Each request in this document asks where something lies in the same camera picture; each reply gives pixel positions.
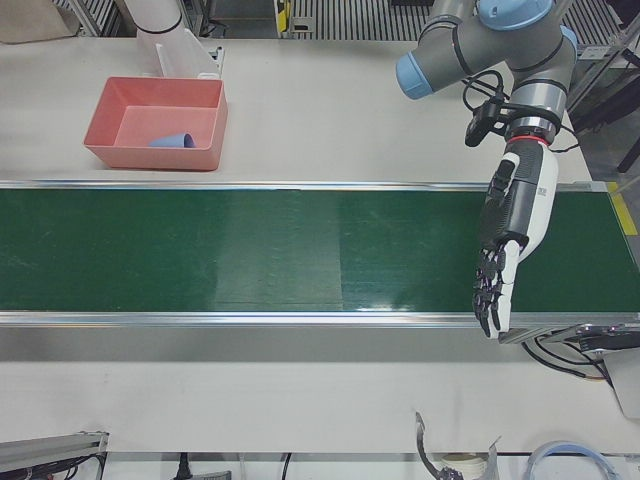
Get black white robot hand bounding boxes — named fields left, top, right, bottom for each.
left=471, top=139, right=560, bottom=341

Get blue cup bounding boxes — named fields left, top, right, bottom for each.
left=146, top=131, right=197, bottom=150

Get grey box housing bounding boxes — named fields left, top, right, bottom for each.
left=601, top=348, right=640, bottom=420

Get pink plastic box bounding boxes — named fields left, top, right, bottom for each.
left=83, top=75, right=230, bottom=172

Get yellow tape strip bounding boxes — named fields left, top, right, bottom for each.
left=606, top=181, right=639, bottom=236

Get black electronics board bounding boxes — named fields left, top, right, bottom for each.
left=563, top=322, right=640, bottom=353

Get grey ribbed roller track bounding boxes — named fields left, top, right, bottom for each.
left=292, top=0, right=434, bottom=41

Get black metal tongs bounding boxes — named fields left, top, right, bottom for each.
left=413, top=409, right=502, bottom=480

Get white tape roll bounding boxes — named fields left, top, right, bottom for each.
left=441, top=451, right=489, bottom=475

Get green belt conveyor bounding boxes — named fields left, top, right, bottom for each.
left=0, top=178, right=640, bottom=346

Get white cylindrical robot column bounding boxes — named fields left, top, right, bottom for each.
left=122, top=0, right=185, bottom=36

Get brown cardboard sheet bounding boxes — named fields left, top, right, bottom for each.
left=0, top=0, right=82, bottom=45

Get aluminium extrusion bar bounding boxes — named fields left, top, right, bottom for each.
left=0, top=430, right=111, bottom=472

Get thin dark wrist wire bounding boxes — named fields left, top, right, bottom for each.
left=548, top=123, right=582, bottom=153

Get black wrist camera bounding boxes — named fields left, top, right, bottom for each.
left=464, top=99, right=507, bottom=148

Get black looped wrist cable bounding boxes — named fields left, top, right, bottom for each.
left=461, top=69, right=506, bottom=112

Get aluminium frame rack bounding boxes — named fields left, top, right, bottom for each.
left=568, top=0, right=640, bottom=174

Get black cable bundle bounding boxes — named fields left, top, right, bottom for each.
left=521, top=335, right=612, bottom=384

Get yellow black post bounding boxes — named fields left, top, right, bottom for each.
left=273, top=0, right=295, bottom=37

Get white angled mounting bracket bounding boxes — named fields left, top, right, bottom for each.
left=135, top=27, right=224, bottom=80

